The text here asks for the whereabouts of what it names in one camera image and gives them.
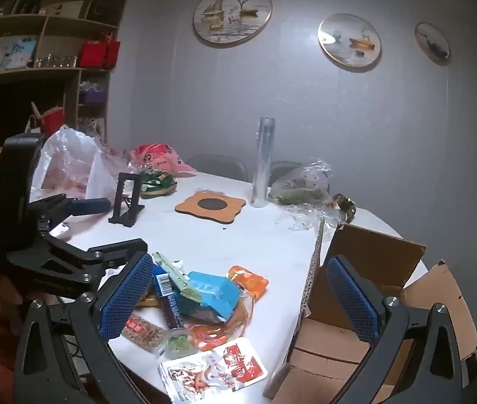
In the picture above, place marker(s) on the green and gold snack bag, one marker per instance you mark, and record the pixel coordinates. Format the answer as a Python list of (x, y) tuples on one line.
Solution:
[(158, 184)]

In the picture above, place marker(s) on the long dark sausage stick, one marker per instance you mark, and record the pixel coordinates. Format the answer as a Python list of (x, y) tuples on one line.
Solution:
[(167, 305)]

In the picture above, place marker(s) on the gold foil item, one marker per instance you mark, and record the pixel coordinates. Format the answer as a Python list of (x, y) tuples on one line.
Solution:
[(344, 208)]

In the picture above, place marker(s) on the cardboard box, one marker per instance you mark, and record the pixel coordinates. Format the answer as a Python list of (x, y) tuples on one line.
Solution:
[(373, 246)]

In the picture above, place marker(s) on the pink plastic bag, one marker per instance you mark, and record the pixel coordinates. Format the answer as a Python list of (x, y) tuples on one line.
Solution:
[(158, 158)]

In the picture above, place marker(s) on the large clear plastic bag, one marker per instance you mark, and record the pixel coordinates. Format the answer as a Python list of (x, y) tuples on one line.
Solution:
[(70, 160)]

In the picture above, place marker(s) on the white phone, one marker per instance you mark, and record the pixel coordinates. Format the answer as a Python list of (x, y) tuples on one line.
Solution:
[(59, 229)]

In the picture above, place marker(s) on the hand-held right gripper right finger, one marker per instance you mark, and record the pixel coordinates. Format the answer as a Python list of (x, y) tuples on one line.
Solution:
[(352, 298)]

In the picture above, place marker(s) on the clear plastic tube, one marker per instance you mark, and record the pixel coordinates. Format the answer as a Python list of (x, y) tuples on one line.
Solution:
[(262, 155)]

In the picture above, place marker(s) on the small round wall picture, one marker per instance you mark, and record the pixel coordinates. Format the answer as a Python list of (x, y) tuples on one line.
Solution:
[(432, 42)]

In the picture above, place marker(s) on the red gift box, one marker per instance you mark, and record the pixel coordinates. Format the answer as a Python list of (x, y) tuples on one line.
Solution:
[(93, 54), (113, 54)]

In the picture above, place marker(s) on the large round sailboat wall picture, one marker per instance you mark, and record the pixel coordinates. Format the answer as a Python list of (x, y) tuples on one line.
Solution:
[(233, 12)]

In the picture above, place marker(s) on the purple box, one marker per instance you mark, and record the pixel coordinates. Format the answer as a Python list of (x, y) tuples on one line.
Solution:
[(92, 93)]

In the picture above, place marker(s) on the clear nut bar packet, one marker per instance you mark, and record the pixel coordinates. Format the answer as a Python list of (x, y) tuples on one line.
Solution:
[(143, 332)]

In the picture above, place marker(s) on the crumpled clear wrap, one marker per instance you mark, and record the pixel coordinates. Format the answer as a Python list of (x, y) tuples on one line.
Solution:
[(305, 217)]

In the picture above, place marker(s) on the wooden shelf unit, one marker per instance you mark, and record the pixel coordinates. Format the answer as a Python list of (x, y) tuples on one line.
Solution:
[(53, 72)]

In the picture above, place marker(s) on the green and white snack packet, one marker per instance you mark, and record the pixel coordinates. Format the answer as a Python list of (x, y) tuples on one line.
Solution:
[(170, 267)]

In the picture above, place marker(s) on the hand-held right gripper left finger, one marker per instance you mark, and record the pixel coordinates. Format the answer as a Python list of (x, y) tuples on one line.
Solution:
[(124, 298)]

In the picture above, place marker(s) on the white and red snack packet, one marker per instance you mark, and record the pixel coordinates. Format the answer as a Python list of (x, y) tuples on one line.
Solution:
[(213, 372)]

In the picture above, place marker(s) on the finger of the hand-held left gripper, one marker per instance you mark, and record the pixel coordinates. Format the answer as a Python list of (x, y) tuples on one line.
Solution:
[(116, 248), (91, 206)]

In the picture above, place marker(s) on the red paper bag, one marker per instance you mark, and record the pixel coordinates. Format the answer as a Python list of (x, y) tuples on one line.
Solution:
[(52, 121)]

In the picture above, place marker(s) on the clear packet of orange snacks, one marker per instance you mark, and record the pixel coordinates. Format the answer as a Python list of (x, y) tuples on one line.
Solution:
[(217, 330)]

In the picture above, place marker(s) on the orange snack packet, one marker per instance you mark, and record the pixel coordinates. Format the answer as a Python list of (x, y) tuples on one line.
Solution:
[(249, 283)]

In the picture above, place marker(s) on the medium round wall picture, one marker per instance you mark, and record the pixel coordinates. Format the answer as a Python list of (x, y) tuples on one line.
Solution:
[(349, 42)]

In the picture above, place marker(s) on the clear bag of greens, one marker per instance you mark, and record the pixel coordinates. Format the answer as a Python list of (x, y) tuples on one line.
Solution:
[(301, 183)]

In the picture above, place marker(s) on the black phone stand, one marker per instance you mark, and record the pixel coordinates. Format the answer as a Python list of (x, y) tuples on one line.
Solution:
[(131, 181)]

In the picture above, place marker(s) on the small green snack packet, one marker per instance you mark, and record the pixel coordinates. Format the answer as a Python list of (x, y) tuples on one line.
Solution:
[(179, 344)]

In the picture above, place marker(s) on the orange coaster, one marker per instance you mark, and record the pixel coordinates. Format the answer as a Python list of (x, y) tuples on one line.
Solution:
[(188, 208)]

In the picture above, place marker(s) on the blue snack packet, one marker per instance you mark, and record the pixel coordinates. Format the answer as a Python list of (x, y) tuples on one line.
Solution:
[(211, 294)]

